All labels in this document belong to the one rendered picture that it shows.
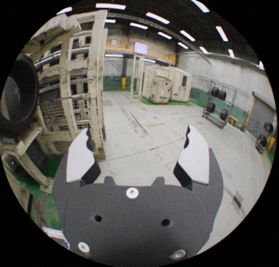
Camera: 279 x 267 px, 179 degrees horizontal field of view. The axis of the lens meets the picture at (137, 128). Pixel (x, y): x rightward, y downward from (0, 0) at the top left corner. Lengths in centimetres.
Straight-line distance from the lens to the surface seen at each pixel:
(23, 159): 127
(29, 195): 176
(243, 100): 1023
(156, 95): 434
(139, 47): 430
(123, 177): 126
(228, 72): 1086
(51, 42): 107
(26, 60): 91
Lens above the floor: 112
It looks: 31 degrees down
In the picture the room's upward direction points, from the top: 6 degrees clockwise
